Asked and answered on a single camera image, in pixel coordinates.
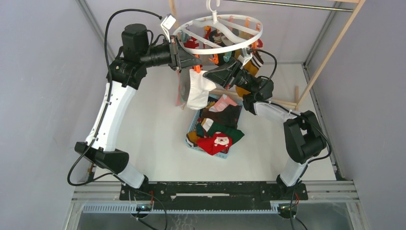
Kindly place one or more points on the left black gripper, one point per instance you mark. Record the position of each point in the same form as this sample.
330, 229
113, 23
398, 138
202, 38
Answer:
180, 58

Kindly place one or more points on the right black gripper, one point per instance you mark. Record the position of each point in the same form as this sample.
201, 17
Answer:
228, 75

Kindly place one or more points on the grey beige striped sock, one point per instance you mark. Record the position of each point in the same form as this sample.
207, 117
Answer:
184, 85

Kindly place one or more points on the red santa sock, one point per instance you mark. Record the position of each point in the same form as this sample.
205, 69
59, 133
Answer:
215, 144

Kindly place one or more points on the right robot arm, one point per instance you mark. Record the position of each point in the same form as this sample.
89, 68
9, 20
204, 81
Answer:
304, 139

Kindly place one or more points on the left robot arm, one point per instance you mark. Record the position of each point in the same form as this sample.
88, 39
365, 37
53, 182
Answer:
125, 74

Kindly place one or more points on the white round clip hanger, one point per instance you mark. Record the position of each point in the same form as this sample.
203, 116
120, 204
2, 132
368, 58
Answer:
242, 30

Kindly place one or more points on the red white hanging sock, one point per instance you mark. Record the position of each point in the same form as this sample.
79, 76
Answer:
191, 43

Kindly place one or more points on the mustard striped sock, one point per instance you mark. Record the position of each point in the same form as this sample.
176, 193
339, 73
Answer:
252, 67

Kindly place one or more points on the dark brown sock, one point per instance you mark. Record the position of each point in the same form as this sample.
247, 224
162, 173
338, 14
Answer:
228, 117

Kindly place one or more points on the black patterned hanging sock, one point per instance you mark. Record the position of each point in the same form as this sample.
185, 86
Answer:
219, 38

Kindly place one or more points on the pink patterned hanging sock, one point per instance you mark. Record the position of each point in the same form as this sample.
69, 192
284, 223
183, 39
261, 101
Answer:
178, 103

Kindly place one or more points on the dark green sock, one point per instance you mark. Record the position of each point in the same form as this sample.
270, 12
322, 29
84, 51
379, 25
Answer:
213, 127

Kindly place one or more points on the blue plastic laundry basket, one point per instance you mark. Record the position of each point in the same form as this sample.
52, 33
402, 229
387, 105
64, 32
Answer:
214, 104

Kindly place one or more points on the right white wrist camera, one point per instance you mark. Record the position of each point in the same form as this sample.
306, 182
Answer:
245, 56

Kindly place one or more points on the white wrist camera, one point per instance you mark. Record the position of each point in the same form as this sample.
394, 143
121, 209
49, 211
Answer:
166, 24
245, 56

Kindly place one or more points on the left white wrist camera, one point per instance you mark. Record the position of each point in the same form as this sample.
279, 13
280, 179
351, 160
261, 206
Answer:
166, 24

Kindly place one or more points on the wooden drying rack frame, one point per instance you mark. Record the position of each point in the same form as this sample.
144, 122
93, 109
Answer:
294, 32

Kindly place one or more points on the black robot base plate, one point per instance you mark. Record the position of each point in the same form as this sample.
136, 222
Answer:
214, 196

